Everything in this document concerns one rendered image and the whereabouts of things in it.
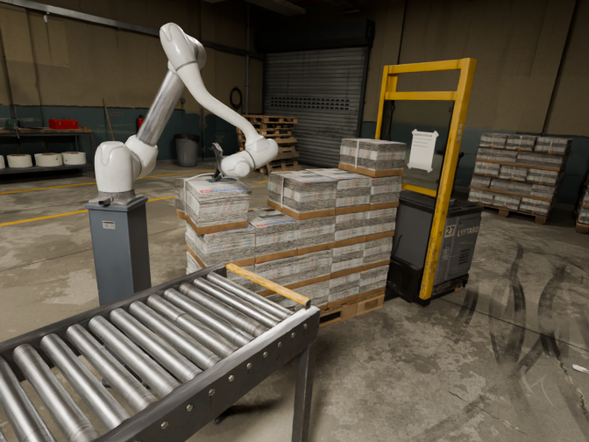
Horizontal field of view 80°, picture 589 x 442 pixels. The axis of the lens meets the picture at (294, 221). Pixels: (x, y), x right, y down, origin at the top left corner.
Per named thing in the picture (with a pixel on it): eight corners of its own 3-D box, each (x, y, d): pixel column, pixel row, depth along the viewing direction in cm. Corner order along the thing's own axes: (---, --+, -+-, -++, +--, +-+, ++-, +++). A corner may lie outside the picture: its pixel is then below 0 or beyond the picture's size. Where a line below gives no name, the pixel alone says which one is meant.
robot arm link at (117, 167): (89, 191, 160) (83, 142, 153) (111, 183, 177) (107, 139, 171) (124, 193, 159) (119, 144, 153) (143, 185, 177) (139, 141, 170)
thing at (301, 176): (269, 173, 232) (269, 171, 231) (304, 171, 247) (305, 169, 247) (301, 184, 203) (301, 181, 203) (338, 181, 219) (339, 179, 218)
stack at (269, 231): (188, 332, 235) (183, 214, 210) (325, 294, 297) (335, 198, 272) (208, 368, 204) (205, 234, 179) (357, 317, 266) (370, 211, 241)
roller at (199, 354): (131, 298, 121) (124, 311, 121) (218, 361, 94) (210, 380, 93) (143, 300, 125) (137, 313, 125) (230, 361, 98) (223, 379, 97)
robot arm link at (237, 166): (224, 180, 170) (247, 168, 175) (237, 184, 157) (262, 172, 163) (216, 160, 165) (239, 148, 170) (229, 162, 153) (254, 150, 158)
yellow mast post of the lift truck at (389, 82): (358, 264, 337) (383, 66, 284) (365, 262, 342) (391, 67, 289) (365, 267, 330) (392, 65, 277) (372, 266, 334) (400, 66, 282)
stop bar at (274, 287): (231, 267, 152) (231, 262, 152) (311, 303, 127) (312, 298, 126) (225, 268, 150) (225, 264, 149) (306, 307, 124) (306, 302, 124)
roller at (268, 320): (195, 274, 141) (188, 285, 140) (282, 321, 114) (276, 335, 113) (202, 277, 145) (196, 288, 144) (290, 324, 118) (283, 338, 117)
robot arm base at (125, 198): (81, 205, 157) (80, 194, 155) (109, 195, 178) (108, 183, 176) (121, 209, 156) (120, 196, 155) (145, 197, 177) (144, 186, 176)
